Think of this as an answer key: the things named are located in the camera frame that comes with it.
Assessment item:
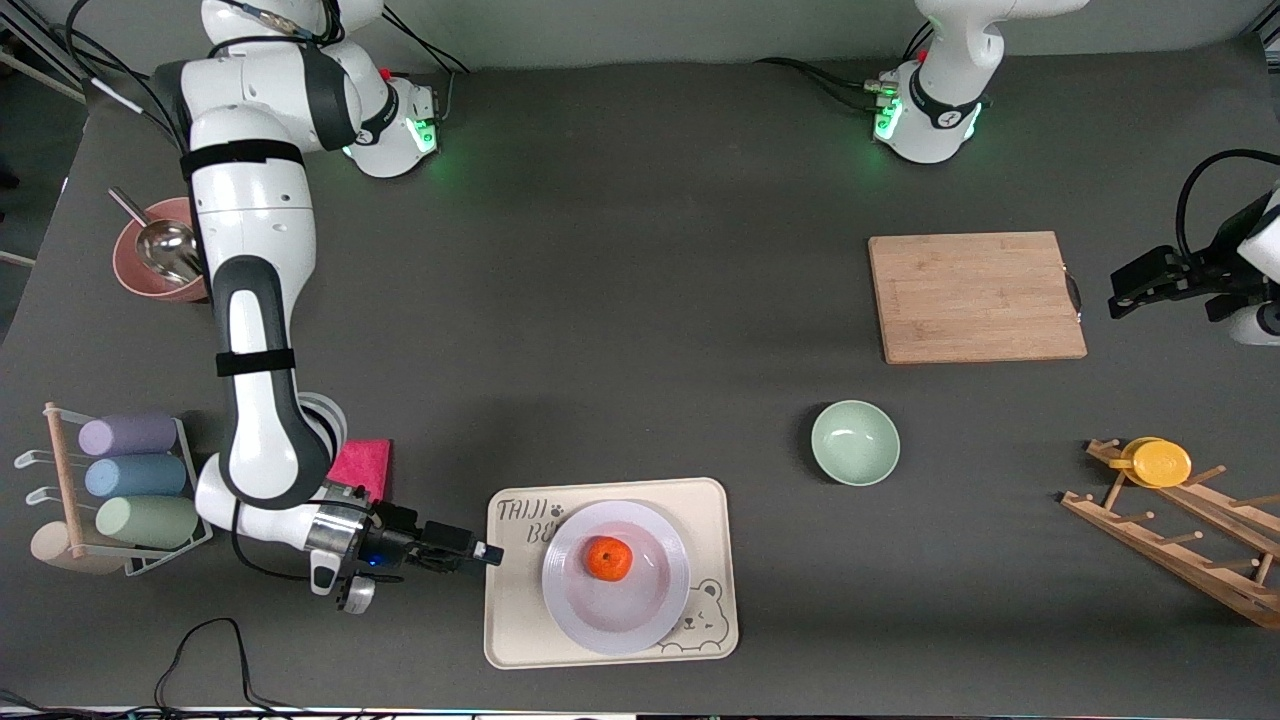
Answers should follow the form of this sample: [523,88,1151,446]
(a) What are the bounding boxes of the orange fruit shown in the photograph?
[585,536,633,582]

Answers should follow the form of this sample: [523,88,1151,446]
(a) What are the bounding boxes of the white round plate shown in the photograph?
[541,500,692,657]

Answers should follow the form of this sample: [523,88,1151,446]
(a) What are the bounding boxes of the pink folded cloth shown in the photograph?
[325,438,394,503]

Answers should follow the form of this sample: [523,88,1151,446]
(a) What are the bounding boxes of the cream bear print tray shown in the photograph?
[484,477,740,670]

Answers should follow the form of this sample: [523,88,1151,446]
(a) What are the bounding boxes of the yellow mug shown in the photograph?
[1108,437,1193,489]

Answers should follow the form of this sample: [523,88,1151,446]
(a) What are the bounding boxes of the wooden cutting board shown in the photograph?
[868,231,1088,365]

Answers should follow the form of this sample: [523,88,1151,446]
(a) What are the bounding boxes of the wooden mug rack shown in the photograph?
[1060,437,1280,630]

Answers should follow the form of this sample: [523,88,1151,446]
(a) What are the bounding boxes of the green cup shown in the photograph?
[95,495,200,550]

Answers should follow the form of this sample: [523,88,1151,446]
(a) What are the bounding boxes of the blue cup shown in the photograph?
[84,454,188,499]

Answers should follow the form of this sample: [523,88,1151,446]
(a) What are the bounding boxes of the purple cup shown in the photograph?
[78,413,179,457]

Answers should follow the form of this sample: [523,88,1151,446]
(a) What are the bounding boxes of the pale green bowl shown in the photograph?
[811,400,901,488]

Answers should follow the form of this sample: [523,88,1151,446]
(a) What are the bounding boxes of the beige cup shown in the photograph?
[30,520,126,576]

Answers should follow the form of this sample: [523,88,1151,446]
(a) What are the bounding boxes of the metal ladle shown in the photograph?
[108,187,206,286]

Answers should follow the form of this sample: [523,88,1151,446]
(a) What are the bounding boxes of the pink bowl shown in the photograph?
[112,197,213,303]

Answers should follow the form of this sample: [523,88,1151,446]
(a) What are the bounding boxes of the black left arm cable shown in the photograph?
[1177,149,1280,263]

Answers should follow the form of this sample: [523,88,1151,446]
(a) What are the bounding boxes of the black table edge cable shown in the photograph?
[0,617,401,720]

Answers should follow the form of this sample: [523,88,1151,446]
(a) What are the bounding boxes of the white wire cup rack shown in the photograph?
[14,402,214,578]

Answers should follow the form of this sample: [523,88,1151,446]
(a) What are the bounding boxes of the black left arm base cables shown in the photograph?
[755,20,936,116]

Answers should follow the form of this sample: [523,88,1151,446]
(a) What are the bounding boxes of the black arm base cables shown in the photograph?
[755,20,936,116]
[375,5,476,126]

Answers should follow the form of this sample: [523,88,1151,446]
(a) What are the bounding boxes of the black right arm base cables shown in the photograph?
[375,5,476,126]

